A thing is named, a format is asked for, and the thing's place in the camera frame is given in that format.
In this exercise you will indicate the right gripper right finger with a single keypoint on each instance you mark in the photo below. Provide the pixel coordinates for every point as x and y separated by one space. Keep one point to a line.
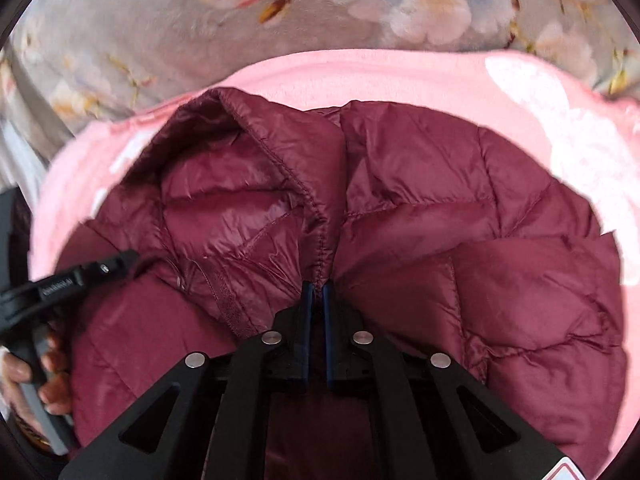
428 417

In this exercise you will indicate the pink towel blanket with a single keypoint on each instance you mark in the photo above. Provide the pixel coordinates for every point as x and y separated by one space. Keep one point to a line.
588 142

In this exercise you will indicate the maroon puffer jacket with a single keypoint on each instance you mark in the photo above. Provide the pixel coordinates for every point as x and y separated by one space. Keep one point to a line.
440 232

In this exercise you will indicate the grey floral quilt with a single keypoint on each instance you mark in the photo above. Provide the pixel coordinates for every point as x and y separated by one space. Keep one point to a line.
71 61

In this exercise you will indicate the person's left hand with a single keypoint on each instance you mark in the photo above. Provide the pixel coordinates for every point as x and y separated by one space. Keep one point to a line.
54 394

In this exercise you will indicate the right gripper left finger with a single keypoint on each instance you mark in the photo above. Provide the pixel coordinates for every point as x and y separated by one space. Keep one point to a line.
208 420

